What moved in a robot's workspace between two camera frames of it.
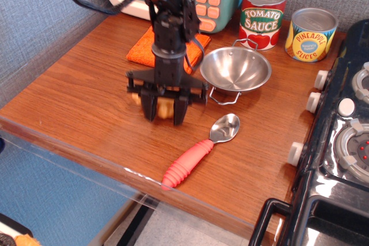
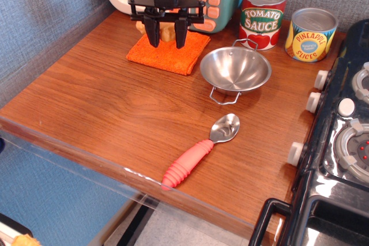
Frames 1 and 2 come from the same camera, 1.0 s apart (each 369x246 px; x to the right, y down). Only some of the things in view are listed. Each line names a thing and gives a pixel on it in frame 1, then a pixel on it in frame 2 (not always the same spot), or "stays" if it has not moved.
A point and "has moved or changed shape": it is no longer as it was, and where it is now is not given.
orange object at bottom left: [26, 240] stays
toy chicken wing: [165, 105] has moved or changed shape
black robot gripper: [168, 78] -> [166, 1]
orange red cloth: [141, 52] stays
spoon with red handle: [224, 128] stays
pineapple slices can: [310, 34] stays
